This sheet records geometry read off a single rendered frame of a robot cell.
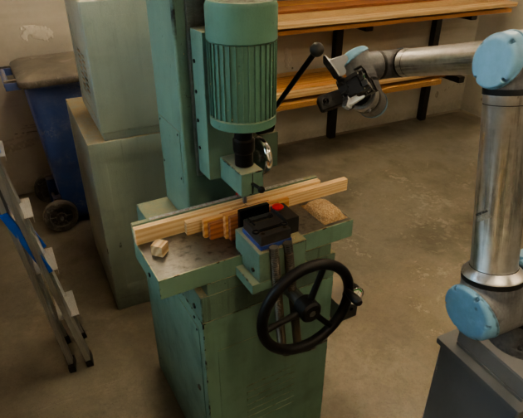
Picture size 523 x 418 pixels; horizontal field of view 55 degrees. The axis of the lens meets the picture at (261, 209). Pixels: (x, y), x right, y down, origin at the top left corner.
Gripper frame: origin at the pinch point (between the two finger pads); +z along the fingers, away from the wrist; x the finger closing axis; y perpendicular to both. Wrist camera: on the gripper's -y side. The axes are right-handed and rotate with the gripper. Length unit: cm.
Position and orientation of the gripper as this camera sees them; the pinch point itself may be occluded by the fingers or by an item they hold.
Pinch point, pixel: (331, 81)
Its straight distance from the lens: 136.0
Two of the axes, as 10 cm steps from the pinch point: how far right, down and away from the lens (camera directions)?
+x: 3.5, 9.2, -1.9
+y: 8.2, -4.0, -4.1
